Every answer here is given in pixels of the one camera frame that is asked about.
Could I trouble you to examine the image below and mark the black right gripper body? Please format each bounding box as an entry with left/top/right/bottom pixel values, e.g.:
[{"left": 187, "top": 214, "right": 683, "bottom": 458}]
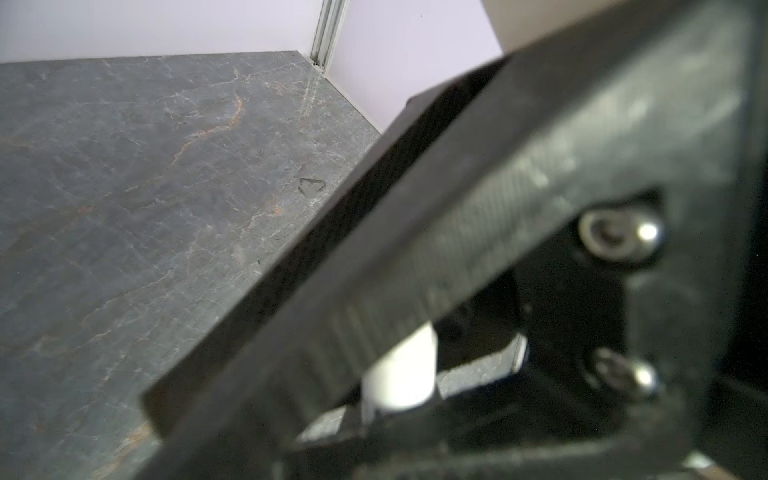
[{"left": 698, "top": 1, "right": 767, "bottom": 479}]

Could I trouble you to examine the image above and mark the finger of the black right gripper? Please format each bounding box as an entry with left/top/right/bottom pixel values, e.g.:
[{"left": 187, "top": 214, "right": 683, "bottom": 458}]
[{"left": 139, "top": 1, "right": 752, "bottom": 479}]

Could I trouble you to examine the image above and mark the white marker pen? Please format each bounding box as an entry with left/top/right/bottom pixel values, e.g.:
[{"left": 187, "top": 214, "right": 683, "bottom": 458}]
[{"left": 361, "top": 322, "right": 438, "bottom": 424}]

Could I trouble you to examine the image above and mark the aluminium frame rail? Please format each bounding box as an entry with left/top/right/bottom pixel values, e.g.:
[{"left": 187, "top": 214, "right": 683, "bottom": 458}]
[{"left": 309, "top": 0, "right": 347, "bottom": 72}]

